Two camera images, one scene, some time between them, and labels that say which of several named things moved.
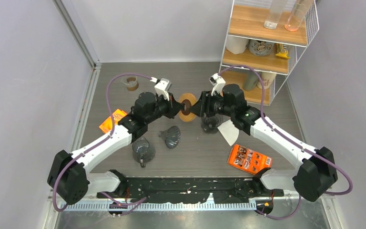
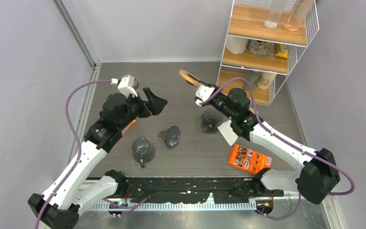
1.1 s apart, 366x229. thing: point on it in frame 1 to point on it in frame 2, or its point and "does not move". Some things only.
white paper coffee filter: [229, 131] does not move
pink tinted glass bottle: [298, 15] does not move
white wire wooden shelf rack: [263, 38] does not move
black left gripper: [173, 107] to [156, 104]
